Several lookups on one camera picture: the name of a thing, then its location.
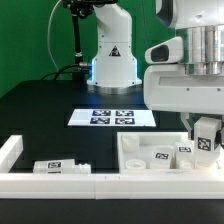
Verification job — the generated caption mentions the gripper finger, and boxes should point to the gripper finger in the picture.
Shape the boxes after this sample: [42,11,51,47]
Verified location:
[215,128,224,147]
[180,112,194,140]

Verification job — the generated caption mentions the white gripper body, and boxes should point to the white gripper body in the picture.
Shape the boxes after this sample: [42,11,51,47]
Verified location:
[143,37,224,115]

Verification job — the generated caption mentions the white square tabletop part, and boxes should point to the white square tabletop part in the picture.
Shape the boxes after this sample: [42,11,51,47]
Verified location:
[116,131,224,175]

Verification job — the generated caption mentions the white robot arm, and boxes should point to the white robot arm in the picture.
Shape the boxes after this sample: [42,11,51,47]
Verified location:
[88,0,224,145]

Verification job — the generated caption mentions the white U-shaped fence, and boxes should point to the white U-shaped fence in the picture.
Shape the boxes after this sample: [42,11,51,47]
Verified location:
[0,135,224,199]

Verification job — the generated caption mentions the white sheet with tags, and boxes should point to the white sheet with tags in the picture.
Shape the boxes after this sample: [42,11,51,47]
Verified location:
[68,109,156,127]

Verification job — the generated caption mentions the black cables at base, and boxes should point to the black cables at base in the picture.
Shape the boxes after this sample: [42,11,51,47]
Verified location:
[40,64,93,81]

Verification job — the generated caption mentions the white cable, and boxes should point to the white cable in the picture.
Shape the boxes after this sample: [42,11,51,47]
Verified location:
[46,0,64,72]

